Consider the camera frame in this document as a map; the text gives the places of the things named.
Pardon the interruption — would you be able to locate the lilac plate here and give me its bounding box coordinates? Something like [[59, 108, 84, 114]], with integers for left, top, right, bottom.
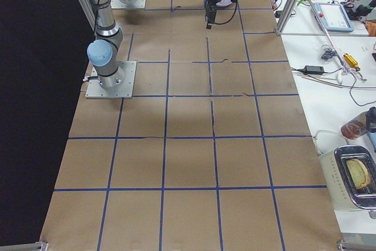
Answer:
[[216, 0, 233, 8]]

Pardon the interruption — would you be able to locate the long silver reacher grabber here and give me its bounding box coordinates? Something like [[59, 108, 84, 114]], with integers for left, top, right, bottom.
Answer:
[[299, 0, 367, 82]]

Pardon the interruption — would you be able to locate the black power adapter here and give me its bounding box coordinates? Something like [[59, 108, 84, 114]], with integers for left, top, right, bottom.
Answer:
[[303, 65, 325, 75]]

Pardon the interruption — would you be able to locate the brown grid paper mat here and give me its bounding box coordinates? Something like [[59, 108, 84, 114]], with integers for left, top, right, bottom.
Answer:
[[41, 0, 341, 250]]

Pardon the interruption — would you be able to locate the yellow tool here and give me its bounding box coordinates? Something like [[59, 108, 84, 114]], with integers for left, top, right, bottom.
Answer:
[[343, 53, 360, 71]]

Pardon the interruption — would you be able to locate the red-filled glass jar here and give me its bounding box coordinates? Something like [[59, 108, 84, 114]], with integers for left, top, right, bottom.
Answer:
[[341, 107, 375, 140]]

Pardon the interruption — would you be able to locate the white toaster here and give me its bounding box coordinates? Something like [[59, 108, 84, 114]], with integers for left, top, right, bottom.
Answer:
[[319, 145, 375, 213]]

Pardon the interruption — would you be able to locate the toast slice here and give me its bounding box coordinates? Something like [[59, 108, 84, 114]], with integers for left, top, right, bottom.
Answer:
[[346, 159, 371, 189]]

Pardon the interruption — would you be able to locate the aluminium frame post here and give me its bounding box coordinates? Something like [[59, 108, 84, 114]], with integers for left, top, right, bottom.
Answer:
[[274, 0, 312, 36]]

